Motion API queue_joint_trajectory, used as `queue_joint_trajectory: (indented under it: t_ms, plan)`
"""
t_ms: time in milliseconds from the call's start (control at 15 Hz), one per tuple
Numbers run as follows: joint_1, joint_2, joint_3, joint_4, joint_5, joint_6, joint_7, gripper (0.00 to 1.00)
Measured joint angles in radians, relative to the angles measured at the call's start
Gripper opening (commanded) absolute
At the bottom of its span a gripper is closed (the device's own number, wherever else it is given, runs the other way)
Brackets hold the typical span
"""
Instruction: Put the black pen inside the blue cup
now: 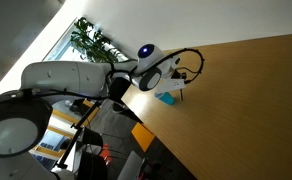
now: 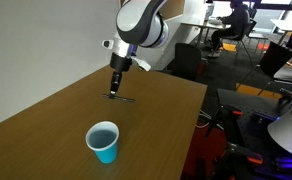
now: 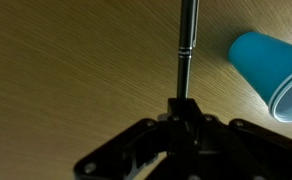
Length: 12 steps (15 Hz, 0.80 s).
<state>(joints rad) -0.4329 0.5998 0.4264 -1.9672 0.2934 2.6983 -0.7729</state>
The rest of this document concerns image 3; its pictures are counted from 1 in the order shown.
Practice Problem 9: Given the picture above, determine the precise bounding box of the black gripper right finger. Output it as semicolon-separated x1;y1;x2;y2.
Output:
184;98;292;180

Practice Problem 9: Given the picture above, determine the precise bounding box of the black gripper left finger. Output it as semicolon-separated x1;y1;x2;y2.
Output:
73;98;188;180

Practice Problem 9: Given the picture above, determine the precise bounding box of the black pen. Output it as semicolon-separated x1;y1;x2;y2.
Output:
175;0;200;100

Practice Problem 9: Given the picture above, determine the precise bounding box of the blue paper cup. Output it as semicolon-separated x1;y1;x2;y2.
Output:
227;31;292;123

